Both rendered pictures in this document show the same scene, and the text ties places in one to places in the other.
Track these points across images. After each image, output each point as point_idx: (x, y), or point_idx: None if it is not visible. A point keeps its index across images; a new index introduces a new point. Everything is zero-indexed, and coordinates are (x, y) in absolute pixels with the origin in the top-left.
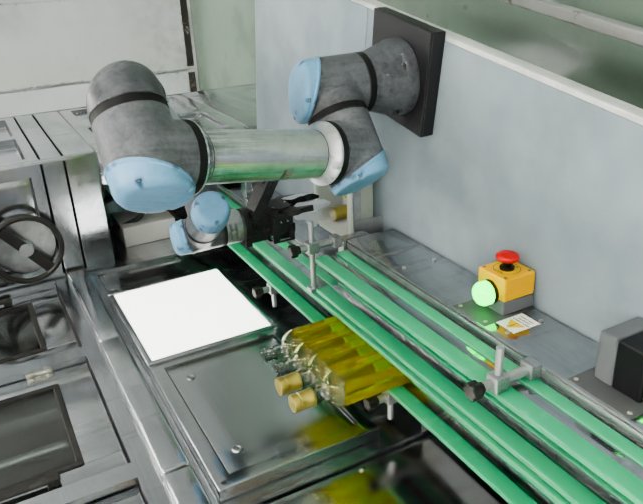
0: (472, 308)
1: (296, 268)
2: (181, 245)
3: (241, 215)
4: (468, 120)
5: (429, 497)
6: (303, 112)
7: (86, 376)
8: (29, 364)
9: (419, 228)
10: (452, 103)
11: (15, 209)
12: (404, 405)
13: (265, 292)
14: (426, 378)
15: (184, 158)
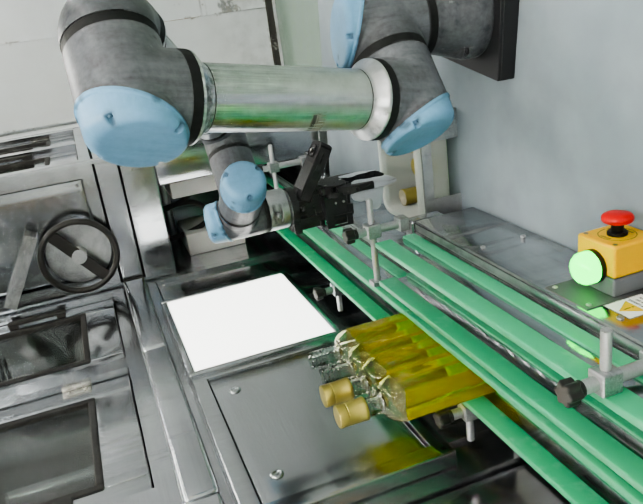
0: (571, 289)
1: (360, 261)
2: (214, 230)
3: (287, 195)
4: (558, 47)
5: None
6: (345, 53)
7: (125, 390)
8: (67, 376)
9: (504, 202)
10: (536, 30)
11: (68, 213)
12: (485, 421)
13: (328, 293)
14: (510, 382)
15: (171, 90)
